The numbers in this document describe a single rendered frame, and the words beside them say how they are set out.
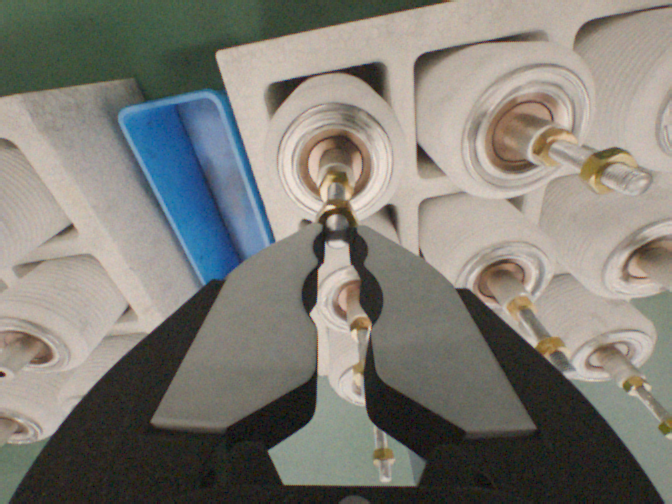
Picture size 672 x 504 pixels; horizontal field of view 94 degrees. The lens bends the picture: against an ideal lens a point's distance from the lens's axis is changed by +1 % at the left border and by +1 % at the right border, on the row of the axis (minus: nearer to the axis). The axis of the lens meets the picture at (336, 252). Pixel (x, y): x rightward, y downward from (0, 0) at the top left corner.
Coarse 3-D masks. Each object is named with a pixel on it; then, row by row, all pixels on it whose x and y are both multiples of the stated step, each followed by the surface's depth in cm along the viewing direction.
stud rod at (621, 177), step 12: (564, 144) 16; (552, 156) 16; (564, 156) 15; (576, 156) 15; (588, 156) 14; (576, 168) 15; (612, 168) 13; (624, 168) 12; (636, 168) 12; (612, 180) 13; (624, 180) 12; (636, 180) 12; (648, 180) 12; (624, 192) 12; (636, 192) 12
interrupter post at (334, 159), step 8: (328, 152) 19; (336, 152) 19; (344, 152) 20; (320, 160) 20; (328, 160) 18; (336, 160) 18; (344, 160) 18; (320, 168) 18; (328, 168) 18; (336, 168) 18; (344, 168) 18; (352, 168) 19; (320, 176) 18; (352, 176) 18; (352, 184) 18
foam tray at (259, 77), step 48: (480, 0) 21; (528, 0) 21; (576, 0) 22; (624, 0) 22; (240, 48) 23; (288, 48) 23; (336, 48) 23; (384, 48) 23; (432, 48) 23; (240, 96) 25; (288, 96) 35; (384, 96) 29; (432, 192) 29; (528, 192) 29; (528, 336) 40
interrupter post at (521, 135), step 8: (520, 120) 18; (528, 120) 18; (536, 120) 18; (544, 120) 17; (512, 128) 19; (520, 128) 18; (528, 128) 17; (536, 128) 17; (544, 128) 17; (552, 128) 16; (504, 136) 20; (512, 136) 19; (520, 136) 18; (528, 136) 17; (536, 136) 17; (512, 144) 19; (520, 144) 18; (528, 144) 17; (520, 152) 18; (528, 152) 17; (536, 160) 17
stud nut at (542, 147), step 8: (560, 128) 16; (544, 136) 16; (552, 136) 16; (560, 136) 16; (568, 136) 16; (536, 144) 17; (544, 144) 16; (552, 144) 16; (576, 144) 16; (536, 152) 17; (544, 152) 16; (544, 160) 17; (552, 160) 17
